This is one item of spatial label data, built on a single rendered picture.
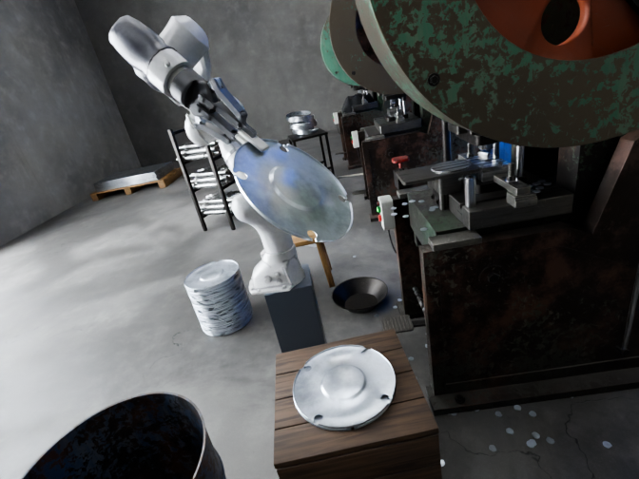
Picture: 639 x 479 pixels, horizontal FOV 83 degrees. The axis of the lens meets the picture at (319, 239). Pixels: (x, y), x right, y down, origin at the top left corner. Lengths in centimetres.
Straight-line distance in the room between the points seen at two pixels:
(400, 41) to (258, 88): 720
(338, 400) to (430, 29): 88
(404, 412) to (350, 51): 209
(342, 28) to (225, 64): 562
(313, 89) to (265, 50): 114
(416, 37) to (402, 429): 85
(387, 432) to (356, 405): 11
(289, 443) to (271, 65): 732
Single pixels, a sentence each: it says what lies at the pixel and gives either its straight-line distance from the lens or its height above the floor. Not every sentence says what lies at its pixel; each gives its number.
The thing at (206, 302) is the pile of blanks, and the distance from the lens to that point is 196.
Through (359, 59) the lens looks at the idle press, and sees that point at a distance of 255.
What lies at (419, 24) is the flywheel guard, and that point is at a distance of 77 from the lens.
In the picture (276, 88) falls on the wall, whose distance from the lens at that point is 786.
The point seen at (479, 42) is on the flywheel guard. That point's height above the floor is 115.
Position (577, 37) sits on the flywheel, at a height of 112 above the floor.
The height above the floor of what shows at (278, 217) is 92.
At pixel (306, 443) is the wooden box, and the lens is 102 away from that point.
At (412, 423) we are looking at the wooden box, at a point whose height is 35.
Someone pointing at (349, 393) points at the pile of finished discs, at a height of 37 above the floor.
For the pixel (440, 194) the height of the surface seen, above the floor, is 71.
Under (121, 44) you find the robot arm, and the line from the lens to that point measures 96.
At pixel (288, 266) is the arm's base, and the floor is 53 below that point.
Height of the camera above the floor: 116
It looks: 24 degrees down
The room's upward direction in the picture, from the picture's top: 12 degrees counter-clockwise
